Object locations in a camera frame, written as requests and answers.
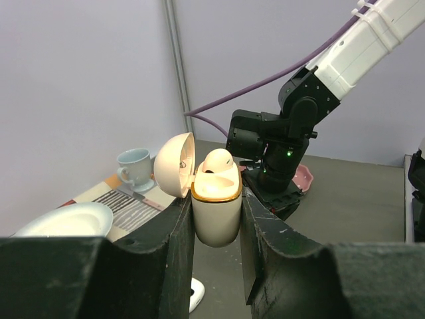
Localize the white plate with blue rim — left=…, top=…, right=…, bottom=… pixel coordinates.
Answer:
left=13, top=202, right=114, bottom=237

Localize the multicoloured patchwork placemat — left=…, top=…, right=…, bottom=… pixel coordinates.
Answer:
left=64, top=175, right=175, bottom=242

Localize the pink dotted plate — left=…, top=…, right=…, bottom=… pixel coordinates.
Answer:
left=239, top=161, right=313, bottom=193

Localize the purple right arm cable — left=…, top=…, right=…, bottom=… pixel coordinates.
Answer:
left=184, top=0, right=379, bottom=138

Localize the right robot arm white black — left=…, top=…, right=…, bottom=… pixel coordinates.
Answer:
left=226, top=1, right=424, bottom=219

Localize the white glossy charging case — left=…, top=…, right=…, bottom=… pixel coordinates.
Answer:
left=189, top=278, right=205, bottom=313

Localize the beige case with black oval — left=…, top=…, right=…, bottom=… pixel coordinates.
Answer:
left=153, top=132, right=242, bottom=248

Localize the pink handled knife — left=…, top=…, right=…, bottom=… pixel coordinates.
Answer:
left=117, top=187, right=165, bottom=211

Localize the aluminium frame post right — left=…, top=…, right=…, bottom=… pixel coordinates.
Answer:
left=163, top=0, right=191, bottom=113

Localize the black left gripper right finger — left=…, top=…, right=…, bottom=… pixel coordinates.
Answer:
left=240, top=188, right=424, bottom=318

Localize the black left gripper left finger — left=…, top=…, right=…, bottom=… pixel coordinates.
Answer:
left=1, top=198, right=195, bottom=318

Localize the white earbud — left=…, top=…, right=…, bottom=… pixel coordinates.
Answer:
left=202, top=148, right=234, bottom=173

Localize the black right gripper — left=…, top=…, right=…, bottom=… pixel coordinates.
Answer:
left=226, top=110, right=309, bottom=221

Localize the light blue mug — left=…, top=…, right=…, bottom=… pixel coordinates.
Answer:
left=116, top=148, right=155, bottom=193

